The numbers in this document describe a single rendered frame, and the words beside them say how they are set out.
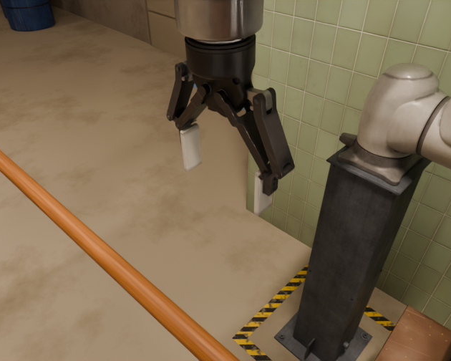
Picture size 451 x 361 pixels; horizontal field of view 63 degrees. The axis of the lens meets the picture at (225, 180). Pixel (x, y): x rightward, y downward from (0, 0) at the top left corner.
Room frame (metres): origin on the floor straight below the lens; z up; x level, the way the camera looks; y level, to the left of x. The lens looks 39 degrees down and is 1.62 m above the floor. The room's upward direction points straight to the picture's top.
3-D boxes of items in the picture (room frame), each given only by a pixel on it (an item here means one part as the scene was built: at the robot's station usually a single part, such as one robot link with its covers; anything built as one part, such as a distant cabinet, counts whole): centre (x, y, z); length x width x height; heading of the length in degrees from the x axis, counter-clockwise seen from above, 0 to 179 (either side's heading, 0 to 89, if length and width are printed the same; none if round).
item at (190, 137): (0.45, 0.05, 1.32); 0.03 x 0.01 x 0.07; 136
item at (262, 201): (0.36, -0.05, 1.32); 0.03 x 0.01 x 0.07; 136
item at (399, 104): (0.87, -0.45, 1.17); 0.18 x 0.16 x 0.22; 44
